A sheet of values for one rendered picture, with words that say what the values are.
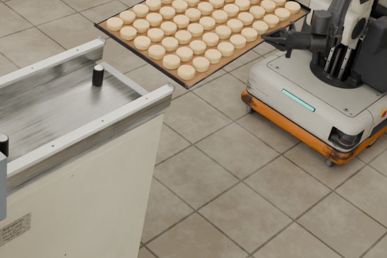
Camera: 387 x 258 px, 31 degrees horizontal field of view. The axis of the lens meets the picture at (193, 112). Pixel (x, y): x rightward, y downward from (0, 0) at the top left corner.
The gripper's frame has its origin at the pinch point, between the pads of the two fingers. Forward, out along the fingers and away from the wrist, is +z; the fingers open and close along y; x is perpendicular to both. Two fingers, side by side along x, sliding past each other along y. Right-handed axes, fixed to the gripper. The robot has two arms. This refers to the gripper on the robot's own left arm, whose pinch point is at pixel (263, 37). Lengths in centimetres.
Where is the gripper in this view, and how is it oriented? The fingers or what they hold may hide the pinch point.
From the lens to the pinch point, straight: 220.1
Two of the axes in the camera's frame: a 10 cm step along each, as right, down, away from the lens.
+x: -0.3, -6.7, 7.4
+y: -1.2, 7.4, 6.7
